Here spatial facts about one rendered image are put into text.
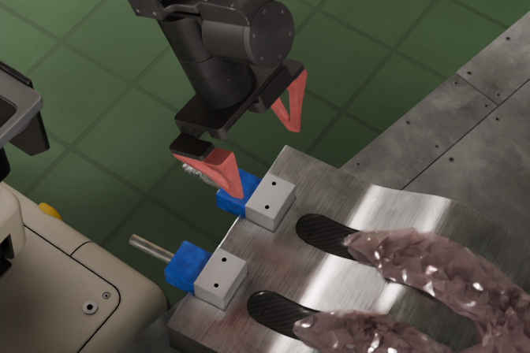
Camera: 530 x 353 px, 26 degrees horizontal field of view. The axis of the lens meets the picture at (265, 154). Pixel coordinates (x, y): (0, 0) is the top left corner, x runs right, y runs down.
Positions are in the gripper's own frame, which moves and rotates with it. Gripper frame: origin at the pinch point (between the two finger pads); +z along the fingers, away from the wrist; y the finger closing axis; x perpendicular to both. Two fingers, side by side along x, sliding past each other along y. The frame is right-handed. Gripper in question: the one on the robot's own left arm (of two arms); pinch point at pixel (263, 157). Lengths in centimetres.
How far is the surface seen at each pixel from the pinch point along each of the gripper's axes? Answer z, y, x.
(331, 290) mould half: 16.6, -2.3, -3.3
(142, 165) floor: 63, 37, 96
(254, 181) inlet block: 9.6, 3.6, 9.2
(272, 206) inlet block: 10.3, 1.5, 5.1
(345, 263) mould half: 16.4, 1.2, -2.8
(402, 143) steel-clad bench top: 19.7, 21.9, 4.6
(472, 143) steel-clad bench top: 22.9, 26.8, -1.6
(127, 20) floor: 51, 65, 120
